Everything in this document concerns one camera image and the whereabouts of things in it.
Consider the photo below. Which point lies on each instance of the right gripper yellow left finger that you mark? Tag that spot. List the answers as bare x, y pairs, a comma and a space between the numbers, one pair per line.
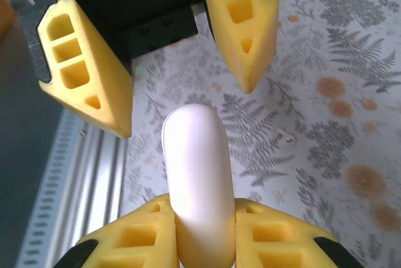
134, 240

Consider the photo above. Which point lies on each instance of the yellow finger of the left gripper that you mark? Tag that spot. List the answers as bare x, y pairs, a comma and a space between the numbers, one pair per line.
103, 92
247, 30

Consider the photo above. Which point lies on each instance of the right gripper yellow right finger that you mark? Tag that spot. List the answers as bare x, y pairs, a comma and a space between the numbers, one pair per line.
275, 243

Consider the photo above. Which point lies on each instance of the white earbud charging case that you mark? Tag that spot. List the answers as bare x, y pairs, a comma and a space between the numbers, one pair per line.
197, 171

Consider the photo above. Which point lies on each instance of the grey metal panel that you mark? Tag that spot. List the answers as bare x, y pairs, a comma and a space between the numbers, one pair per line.
18, 155

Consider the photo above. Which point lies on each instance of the floral patterned table cover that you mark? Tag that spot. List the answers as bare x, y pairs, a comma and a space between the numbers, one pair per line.
344, 124

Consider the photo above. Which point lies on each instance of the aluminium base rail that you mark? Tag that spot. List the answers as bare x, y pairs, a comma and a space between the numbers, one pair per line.
94, 171

